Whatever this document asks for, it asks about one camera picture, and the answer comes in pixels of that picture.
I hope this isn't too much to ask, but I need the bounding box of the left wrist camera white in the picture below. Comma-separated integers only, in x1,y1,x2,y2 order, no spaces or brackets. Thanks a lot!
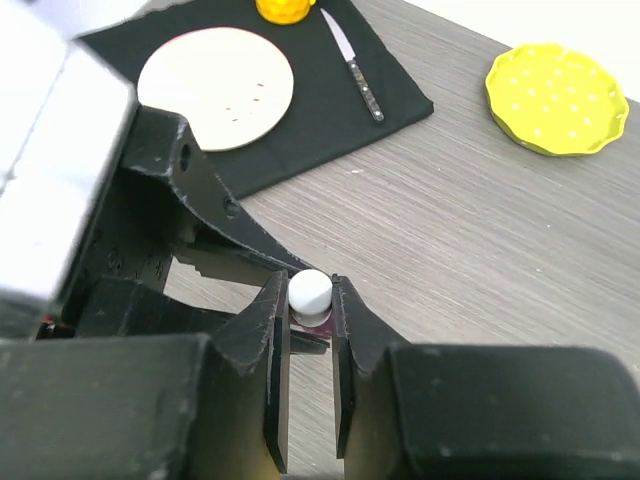
1,1,135,304

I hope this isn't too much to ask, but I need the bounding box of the black cloth placemat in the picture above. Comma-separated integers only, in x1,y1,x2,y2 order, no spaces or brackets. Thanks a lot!
81,1,434,198

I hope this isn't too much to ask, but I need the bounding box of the yellow ceramic mug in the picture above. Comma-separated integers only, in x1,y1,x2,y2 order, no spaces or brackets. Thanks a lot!
255,0,316,25

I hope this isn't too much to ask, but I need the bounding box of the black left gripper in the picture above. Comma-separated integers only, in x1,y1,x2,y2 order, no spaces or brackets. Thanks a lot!
36,106,329,355

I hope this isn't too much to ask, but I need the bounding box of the table knife with dark handle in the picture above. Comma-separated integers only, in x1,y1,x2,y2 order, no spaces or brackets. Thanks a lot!
320,8,385,123

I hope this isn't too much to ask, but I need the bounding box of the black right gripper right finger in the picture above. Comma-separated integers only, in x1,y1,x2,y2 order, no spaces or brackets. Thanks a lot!
332,276,639,479

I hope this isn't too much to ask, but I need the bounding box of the pink and cream plate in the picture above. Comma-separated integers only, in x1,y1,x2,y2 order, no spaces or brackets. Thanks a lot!
137,27,294,152

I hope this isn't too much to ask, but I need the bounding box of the green polka dot dish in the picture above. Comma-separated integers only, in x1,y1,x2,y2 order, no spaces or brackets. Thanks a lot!
485,43,630,157

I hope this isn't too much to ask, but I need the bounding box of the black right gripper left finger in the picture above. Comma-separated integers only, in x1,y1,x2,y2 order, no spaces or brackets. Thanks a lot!
0,269,292,480

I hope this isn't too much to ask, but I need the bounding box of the purple nail polish bottle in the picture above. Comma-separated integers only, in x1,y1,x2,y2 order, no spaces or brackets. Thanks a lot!
289,309,333,340

